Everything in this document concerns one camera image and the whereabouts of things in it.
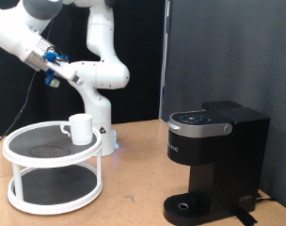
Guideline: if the silver vertical frame pole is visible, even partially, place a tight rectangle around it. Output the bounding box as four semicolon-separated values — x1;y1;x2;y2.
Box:
159;0;173;121

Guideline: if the blue cable clip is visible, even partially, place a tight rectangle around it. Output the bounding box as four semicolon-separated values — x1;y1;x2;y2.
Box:
43;51;71;66

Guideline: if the black camera cable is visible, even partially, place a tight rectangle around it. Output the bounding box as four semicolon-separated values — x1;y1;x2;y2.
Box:
0;18;56;153

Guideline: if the black drip tray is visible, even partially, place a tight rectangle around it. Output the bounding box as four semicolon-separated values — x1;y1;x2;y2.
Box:
163;192;213;226

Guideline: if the black Keurig coffee machine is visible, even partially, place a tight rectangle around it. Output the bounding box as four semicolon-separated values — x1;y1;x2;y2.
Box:
163;100;271;226

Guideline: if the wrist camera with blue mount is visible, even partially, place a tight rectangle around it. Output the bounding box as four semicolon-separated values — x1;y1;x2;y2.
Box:
44;69;61;89

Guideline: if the black power cord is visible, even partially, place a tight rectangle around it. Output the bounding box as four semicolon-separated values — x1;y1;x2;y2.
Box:
255;191;277;205

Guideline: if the white two-tier turntable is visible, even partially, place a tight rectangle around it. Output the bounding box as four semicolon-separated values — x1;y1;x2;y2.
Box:
2;121;103;216

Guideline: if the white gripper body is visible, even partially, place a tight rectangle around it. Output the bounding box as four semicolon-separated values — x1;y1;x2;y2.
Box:
43;58;79;83

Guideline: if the white ceramic mug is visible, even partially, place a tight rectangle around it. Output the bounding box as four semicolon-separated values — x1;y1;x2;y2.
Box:
59;113;94;146

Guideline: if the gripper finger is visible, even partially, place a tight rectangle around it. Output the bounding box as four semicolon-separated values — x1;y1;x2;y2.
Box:
71;74;85;87

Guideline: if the Keurig lid with silver handle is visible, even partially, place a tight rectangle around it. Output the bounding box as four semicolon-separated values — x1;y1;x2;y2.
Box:
166;109;234;139

